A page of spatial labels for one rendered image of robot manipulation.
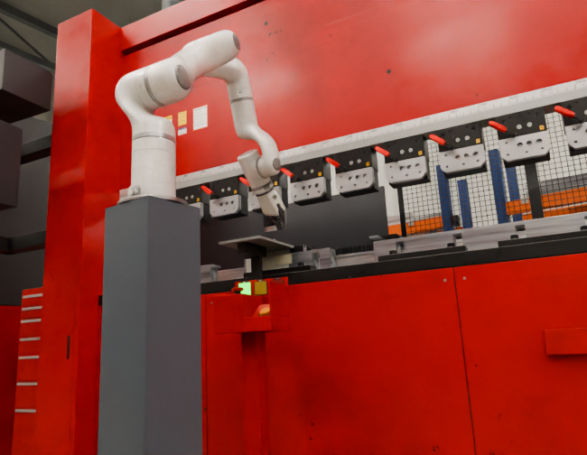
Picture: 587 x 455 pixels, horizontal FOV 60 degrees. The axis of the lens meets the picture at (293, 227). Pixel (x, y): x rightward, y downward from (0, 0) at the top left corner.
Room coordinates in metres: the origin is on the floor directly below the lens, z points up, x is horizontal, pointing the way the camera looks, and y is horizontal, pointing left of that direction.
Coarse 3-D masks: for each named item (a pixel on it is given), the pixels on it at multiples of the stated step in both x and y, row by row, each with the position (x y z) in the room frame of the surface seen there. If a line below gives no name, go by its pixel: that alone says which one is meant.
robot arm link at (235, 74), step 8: (184, 48) 1.60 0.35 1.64; (232, 64) 1.68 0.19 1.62; (240, 64) 1.70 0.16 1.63; (208, 72) 1.67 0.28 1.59; (216, 72) 1.68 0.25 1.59; (224, 72) 1.68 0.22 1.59; (232, 72) 1.69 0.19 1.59; (240, 72) 1.70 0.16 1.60; (232, 80) 1.71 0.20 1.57; (240, 80) 1.72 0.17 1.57; (248, 80) 1.74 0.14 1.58; (232, 88) 1.73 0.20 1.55; (240, 88) 1.72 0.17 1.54; (248, 88) 1.74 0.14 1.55; (232, 96) 1.74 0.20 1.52; (240, 96) 1.73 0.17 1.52; (248, 96) 1.74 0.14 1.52
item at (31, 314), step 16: (32, 304) 2.90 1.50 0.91; (32, 320) 2.89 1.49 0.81; (32, 336) 2.90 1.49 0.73; (32, 352) 2.89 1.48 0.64; (32, 368) 2.89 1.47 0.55; (16, 384) 2.95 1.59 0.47; (32, 384) 2.88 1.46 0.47; (16, 400) 2.94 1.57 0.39; (32, 400) 2.88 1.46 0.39; (16, 416) 2.93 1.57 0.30; (32, 416) 2.88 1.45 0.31; (16, 432) 2.93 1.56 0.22; (32, 432) 2.87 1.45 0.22; (16, 448) 2.93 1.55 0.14; (32, 448) 2.88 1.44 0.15
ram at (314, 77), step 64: (320, 0) 1.91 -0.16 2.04; (384, 0) 1.78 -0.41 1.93; (448, 0) 1.68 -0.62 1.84; (512, 0) 1.58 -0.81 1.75; (576, 0) 1.50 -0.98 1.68; (128, 64) 2.40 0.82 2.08; (256, 64) 2.05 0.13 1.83; (320, 64) 1.92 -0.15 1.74; (384, 64) 1.80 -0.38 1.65; (448, 64) 1.69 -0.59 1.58; (512, 64) 1.60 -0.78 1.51; (576, 64) 1.51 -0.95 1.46; (128, 128) 2.39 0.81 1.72; (192, 128) 2.21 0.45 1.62; (320, 128) 1.92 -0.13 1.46
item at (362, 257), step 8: (520, 232) 1.87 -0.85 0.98; (456, 240) 1.98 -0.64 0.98; (336, 256) 2.21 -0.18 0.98; (344, 256) 2.19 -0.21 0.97; (352, 256) 2.17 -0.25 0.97; (360, 256) 2.16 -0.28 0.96; (368, 256) 2.14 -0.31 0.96; (336, 264) 2.21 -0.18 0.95; (344, 264) 2.19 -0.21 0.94; (352, 264) 2.17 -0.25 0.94; (224, 272) 2.48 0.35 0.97; (232, 272) 2.45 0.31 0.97; (240, 272) 2.43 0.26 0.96; (224, 280) 2.47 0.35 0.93
